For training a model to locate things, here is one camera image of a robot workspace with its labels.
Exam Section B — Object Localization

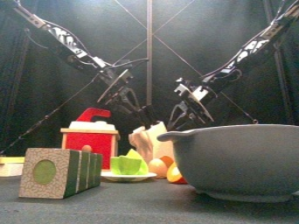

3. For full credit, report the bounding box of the white flat block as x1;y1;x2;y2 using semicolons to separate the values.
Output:
0;163;26;178

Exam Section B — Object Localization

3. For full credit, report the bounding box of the small white plate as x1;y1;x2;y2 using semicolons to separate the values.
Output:
99;171;158;184

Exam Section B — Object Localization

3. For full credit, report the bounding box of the red wooden toy sink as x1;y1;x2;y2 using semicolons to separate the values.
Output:
60;107;122;171

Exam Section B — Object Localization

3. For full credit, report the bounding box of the white wooden knife block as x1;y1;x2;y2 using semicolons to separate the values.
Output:
127;121;177;165

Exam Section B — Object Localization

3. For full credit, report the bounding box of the orange toy fruit half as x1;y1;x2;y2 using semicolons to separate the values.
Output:
166;162;190;185

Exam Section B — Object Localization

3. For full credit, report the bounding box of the dark side frame post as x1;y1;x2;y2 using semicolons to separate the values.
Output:
261;0;297;126

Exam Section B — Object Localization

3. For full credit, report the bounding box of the large grey mixing bowl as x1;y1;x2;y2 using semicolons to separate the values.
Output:
157;123;299;204

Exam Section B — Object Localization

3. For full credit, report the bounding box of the vertical metal frame pole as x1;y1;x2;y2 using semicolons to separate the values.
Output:
146;0;155;107

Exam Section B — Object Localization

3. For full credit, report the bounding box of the yellow flat block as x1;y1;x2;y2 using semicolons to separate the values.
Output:
0;156;26;165

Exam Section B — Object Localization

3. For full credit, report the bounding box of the beige toy egg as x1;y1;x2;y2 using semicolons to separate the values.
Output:
147;157;170;179

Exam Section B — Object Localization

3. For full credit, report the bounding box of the orange toy fruit slice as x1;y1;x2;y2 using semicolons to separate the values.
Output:
159;155;175;169

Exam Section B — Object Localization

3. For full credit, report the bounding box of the green toy lettuce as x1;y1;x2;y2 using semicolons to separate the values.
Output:
108;148;150;176

